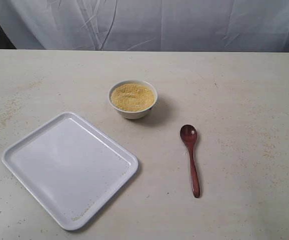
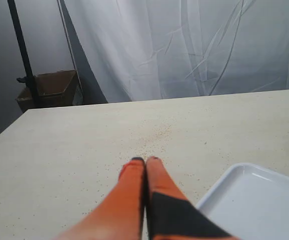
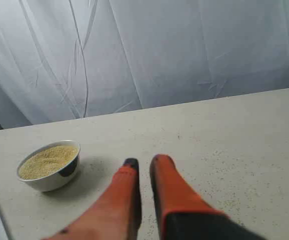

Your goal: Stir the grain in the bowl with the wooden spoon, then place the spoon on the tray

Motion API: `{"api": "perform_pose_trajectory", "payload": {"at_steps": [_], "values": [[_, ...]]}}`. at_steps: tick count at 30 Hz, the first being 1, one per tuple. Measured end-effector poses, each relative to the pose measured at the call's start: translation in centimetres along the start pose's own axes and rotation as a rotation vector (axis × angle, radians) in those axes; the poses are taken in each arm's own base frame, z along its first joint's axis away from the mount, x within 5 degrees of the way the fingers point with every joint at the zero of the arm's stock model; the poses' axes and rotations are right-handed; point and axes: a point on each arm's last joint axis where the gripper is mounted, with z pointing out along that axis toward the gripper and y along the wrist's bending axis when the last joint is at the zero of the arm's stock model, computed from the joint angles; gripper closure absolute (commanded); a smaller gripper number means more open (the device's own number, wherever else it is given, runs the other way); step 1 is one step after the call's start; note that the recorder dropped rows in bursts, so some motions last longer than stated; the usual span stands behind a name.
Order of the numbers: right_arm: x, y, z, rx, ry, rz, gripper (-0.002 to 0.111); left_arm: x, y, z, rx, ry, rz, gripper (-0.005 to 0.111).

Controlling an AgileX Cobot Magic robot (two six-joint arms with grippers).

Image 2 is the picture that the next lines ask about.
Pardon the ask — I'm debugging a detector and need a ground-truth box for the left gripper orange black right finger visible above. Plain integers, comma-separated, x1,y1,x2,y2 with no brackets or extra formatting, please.
146,156,237,240

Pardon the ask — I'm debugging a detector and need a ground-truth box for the white rectangular tray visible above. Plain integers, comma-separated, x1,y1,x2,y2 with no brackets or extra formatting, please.
196,163,289,240

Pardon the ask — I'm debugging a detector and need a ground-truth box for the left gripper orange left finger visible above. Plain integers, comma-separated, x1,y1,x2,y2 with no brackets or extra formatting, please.
56,157,145,240

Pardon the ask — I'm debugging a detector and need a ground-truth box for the black stand pole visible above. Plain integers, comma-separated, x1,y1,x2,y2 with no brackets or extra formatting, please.
7,0,41,108

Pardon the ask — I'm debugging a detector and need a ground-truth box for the white backdrop curtain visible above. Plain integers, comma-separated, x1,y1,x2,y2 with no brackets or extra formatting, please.
64,0,289,103

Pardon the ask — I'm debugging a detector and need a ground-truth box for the brown cardboard box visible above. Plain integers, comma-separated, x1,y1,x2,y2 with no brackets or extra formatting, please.
16,70,84,113

